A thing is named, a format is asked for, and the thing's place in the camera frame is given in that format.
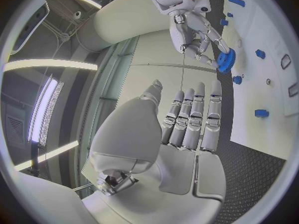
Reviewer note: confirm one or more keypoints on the small blue peg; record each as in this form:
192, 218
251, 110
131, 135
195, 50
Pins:
229, 15

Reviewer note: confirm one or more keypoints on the long blue block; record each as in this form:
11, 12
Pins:
236, 1

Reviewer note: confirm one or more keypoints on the white task board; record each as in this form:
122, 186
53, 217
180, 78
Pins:
257, 33

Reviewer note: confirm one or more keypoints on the glowing light bar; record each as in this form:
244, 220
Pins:
42, 112

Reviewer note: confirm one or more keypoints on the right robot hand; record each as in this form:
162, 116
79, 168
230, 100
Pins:
182, 31

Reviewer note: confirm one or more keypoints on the blue plug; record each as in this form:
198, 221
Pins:
223, 22

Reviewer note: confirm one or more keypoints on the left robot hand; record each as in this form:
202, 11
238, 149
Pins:
144, 134

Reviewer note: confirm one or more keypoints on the blue gear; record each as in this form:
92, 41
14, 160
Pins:
227, 61

